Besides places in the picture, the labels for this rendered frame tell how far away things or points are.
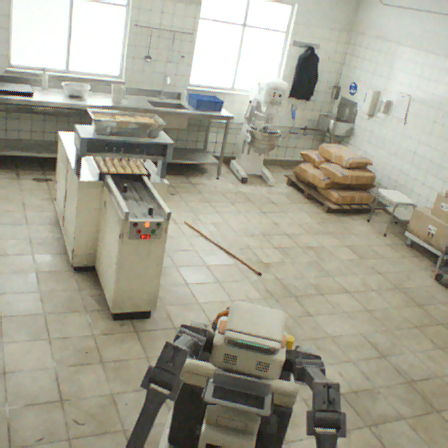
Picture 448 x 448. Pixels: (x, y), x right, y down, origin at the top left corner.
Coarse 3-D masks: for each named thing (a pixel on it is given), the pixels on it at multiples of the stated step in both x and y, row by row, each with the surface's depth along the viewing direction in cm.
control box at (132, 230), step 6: (132, 222) 362; (138, 222) 363; (144, 222) 365; (150, 222) 367; (156, 222) 368; (162, 222) 370; (132, 228) 363; (138, 228) 365; (144, 228) 367; (150, 228) 369; (156, 228) 370; (162, 228) 372; (132, 234) 365; (138, 234) 367; (144, 234) 369; (150, 234) 370; (156, 234) 372
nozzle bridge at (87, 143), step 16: (80, 128) 417; (80, 144) 400; (96, 144) 412; (112, 144) 417; (128, 144) 422; (144, 144) 427; (160, 144) 422; (80, 160) 415; (160, 160) 445; (160, 176) 446
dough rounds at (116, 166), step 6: (96, 162) 435; (102, 162) 432; (108, 162) 435; (114, 162) 438; (120, 162) 442; (126, 162) 447; (132, 162) 447; (138, 162) 448; (102, 168) 420; (108, 168) 425; (114, 168) 427; (120, 168) 426; (126, 168) 429; (132, 168) 432; (138, 168) 438; (144, 168) 436
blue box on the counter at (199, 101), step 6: (192, 96) 703; (198, 96) 720; (204, 96) 723; (210, 96) 727; (216, 96) 727; (192, 102) 703; (198, 102) 692; (204, 102) 695; (210, 102) 699; (216, 102) 702; (222, 102) 706; (198, 108) 696; (204, 108) 699; (210, 108) 703; (216, 108) 707
